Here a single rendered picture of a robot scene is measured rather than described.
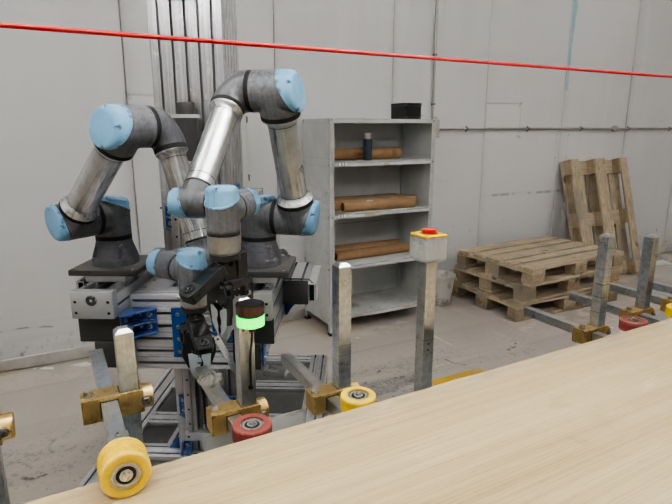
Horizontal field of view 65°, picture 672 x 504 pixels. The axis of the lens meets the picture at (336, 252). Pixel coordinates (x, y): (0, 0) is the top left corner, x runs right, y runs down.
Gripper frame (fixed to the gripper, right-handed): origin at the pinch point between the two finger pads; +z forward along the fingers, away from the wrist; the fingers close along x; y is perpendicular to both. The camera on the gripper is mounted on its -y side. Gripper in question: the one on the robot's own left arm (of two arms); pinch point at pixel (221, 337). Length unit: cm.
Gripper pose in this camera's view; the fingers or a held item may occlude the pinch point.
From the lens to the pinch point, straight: 129.4
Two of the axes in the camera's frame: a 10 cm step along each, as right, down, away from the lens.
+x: -7.5, -1.5, 6.4
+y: 6.6, -1.8, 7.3
